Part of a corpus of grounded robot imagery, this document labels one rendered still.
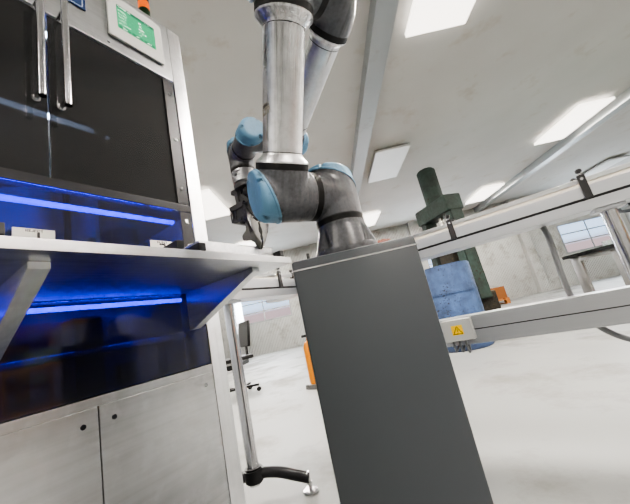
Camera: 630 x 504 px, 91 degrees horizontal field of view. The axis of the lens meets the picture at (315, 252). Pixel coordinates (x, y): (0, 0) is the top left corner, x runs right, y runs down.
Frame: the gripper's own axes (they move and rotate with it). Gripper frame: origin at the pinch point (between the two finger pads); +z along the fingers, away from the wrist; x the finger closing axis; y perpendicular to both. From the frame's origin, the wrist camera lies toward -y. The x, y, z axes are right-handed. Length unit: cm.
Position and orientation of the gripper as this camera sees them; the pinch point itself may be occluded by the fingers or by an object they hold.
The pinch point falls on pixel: (261, 244)
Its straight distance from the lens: 91.8
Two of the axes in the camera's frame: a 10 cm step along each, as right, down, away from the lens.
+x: -5.6, -0.6, -8.3
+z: 2.1, 9.5, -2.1
